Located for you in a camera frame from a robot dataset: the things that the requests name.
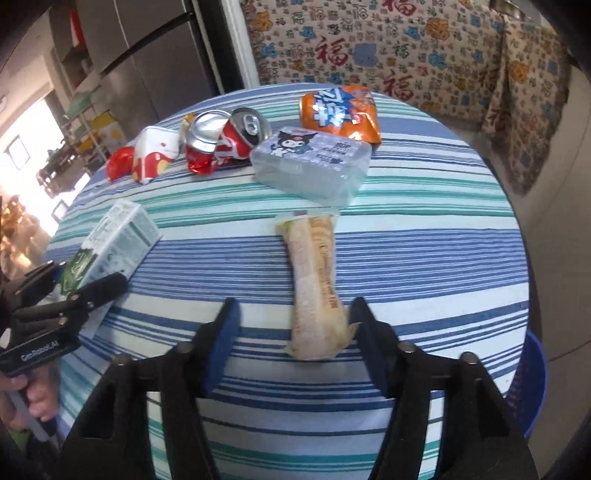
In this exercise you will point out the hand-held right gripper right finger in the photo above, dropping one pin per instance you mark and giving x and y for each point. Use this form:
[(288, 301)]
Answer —
[(369, 346)]

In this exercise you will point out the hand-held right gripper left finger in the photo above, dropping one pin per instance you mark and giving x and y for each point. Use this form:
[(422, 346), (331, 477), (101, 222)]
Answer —
[(221, 341)]

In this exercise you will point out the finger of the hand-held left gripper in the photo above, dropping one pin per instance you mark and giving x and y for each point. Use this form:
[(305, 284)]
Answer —
[(39, 284), (99, 290)]

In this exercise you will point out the white green milk carton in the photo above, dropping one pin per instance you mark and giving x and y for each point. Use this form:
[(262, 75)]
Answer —
[(120, 235)]

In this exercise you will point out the beige bread packet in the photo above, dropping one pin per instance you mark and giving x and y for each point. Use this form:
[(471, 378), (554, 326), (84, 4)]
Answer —
[(314, 277)]

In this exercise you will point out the blue plastic basket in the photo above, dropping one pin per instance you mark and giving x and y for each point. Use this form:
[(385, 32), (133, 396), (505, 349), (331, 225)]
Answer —
[(531, 383)]

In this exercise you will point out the crushed red can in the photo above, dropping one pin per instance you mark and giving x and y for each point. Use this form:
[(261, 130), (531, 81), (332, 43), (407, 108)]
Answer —
[(242, 138), (203, 143)]

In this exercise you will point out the person's left hand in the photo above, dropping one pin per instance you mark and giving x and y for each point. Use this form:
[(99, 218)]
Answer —
[(44, 392)]

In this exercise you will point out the green garment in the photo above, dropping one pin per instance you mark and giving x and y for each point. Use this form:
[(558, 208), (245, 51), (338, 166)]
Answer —
[(18, 438)]

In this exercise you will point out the striped tablecloth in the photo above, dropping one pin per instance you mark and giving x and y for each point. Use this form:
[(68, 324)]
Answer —
[(415, 258)]

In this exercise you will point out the dark wooden furniture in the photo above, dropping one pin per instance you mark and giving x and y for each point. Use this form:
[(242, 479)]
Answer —
[(60, 166)]

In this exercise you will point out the red plastic bag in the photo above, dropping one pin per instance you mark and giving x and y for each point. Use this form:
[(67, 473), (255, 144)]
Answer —
[(119, 162)]

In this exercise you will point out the white red paper box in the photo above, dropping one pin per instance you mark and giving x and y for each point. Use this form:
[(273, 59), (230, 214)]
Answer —
[(152, 152)]

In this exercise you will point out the yellow cardboard box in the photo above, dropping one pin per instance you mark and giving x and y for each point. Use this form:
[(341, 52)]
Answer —
[(104, 127)]

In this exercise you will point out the white storage rack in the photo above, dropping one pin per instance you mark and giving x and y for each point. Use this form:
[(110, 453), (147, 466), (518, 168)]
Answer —
[(81, 124)]

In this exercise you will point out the clear plastic box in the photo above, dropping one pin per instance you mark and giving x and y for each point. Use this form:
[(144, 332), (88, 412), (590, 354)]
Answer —
[(314, 170)]

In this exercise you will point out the orange snack bag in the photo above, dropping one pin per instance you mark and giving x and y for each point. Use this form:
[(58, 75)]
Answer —
[(332, 115)]

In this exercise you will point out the grey refrigerator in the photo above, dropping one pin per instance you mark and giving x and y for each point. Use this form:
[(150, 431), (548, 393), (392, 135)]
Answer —
[(152, 55)]

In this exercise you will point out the red hanging cloth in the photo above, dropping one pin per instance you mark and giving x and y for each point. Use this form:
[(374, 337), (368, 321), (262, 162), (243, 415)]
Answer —
[(75, 25)]

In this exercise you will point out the small printed blanket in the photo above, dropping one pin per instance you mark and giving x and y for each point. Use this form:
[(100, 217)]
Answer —
[(526, 115)]

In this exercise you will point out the large printed blanket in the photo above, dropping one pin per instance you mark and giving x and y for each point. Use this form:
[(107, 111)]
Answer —
[(369, 46)]

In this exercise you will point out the wall cabinet shelves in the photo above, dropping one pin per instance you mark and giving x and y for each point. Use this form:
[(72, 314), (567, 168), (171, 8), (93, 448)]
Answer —
[(64, 46)]

